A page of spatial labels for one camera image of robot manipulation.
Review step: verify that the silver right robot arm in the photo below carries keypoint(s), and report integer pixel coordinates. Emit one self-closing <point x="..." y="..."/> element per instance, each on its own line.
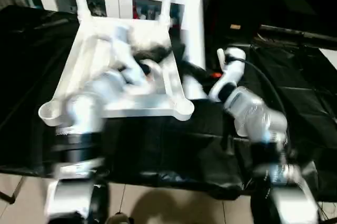
<point x="252" y="108"/>

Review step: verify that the white plastic table top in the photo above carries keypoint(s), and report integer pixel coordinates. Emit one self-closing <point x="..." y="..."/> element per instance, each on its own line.
<point x="81" y="58"/>

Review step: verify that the black metal table leg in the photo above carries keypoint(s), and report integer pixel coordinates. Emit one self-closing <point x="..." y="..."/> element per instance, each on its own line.
<point x="8" y="197"/>

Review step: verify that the small yellow label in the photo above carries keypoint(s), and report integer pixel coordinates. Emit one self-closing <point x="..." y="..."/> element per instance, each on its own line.
<point x="235" y="26"/>

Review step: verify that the black flat screen television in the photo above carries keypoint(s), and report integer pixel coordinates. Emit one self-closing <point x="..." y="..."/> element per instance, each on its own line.
<point x="297" y="34"/>

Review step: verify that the black plastic mat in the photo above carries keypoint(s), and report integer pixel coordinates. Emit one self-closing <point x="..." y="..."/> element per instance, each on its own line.
<point x="171" y="142"/>

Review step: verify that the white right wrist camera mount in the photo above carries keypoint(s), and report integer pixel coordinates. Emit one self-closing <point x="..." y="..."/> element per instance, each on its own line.
<point x="234" y="71"/>

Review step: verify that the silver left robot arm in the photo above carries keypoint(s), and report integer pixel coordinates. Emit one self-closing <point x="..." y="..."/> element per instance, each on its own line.
<point x="84" y="113"/>

